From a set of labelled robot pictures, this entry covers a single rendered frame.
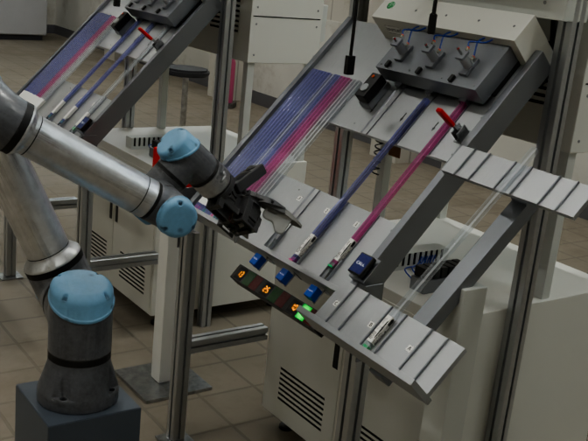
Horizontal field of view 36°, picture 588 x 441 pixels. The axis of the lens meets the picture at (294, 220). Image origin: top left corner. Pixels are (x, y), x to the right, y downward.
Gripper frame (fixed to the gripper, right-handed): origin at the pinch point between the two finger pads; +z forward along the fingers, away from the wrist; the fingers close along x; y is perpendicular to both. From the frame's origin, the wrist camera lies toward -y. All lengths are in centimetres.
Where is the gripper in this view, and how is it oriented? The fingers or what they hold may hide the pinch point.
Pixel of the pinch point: (275, 230)
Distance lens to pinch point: 201.5
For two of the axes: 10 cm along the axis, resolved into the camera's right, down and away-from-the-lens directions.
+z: 5.6, 5.6, 6.1
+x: 8.0, -1.7, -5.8
